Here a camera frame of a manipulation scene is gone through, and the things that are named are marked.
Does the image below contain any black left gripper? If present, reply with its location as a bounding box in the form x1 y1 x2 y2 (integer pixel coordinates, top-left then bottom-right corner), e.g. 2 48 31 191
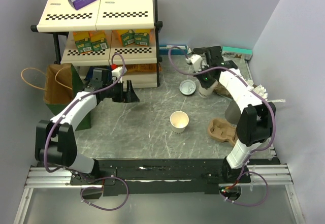
103 80 139 103

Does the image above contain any white plastic cup lid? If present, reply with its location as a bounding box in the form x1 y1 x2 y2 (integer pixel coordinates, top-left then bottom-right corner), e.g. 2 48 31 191
199 86 215 98

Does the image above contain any white paper coffee cup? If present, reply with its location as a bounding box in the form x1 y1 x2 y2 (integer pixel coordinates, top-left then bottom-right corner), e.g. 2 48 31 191
170 111 189 134

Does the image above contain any brown green paper bag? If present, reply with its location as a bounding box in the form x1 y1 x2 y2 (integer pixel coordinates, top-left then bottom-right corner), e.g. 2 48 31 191
21 63 84 116

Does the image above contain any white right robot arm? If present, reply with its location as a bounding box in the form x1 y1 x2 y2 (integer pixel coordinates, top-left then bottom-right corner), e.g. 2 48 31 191
190 46 275 183

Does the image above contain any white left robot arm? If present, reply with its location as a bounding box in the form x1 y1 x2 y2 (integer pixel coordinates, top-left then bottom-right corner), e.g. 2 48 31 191
35 67 139 184

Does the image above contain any brown kraft coffee pouch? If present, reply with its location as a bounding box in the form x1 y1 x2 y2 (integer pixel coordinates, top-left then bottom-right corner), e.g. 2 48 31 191
213 83 233 99

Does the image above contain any teal flat box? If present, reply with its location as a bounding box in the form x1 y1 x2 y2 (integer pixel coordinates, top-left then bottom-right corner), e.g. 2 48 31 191
221 46 253 60

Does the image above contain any black flat box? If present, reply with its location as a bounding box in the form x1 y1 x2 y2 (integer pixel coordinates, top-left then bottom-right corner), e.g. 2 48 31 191
192 47 208 55

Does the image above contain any orange snack bag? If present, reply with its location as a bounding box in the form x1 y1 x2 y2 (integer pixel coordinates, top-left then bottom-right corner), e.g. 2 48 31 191
125 63 161 72

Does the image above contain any white cup lid stack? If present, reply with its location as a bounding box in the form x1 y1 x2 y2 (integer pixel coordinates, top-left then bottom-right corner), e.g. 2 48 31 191
179 79 196 96

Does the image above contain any blue snack bag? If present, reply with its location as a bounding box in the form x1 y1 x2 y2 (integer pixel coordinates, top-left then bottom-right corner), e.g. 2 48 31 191
84 67 94 81

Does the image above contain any metal straw holder cup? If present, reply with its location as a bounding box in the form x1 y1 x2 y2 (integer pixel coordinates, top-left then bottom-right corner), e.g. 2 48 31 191
224 101 242 125

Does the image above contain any brown pulp cup carrier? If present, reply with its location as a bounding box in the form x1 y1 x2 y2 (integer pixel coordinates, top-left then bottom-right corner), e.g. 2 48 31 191
207 118 238 147

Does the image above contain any beige three-tier shelf rack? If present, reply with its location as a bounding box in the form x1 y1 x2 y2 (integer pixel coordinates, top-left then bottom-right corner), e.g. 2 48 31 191
30 0 163 88

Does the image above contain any green yellow carton far left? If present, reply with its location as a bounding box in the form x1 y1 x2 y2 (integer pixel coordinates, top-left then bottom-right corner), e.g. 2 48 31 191
73 31 93 54

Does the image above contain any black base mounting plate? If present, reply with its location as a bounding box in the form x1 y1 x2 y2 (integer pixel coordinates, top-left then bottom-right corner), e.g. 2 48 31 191
70 159 241 197

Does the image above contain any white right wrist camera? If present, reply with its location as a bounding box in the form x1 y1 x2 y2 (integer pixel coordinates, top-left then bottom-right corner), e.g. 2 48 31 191
186 54 203 73

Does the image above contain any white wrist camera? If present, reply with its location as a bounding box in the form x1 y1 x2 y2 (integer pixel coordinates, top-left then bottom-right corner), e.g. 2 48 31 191
111 64 127 82
186 54 203 73

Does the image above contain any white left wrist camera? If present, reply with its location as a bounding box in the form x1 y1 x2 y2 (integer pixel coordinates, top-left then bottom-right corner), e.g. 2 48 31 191
111 64 127 82

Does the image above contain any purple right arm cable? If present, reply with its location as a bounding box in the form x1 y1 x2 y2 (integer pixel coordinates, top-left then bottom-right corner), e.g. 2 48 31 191
168 46 277 206

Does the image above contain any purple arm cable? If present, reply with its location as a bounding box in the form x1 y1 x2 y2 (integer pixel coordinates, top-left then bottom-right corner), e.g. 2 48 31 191
44 53 130 211
168 46 277 206

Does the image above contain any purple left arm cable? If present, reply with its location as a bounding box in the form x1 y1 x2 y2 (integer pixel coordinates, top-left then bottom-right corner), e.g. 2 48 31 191
44 53 130 211

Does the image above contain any aluminium rail frame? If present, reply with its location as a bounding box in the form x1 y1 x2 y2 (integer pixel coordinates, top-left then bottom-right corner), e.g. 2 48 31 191
14 165 305 223

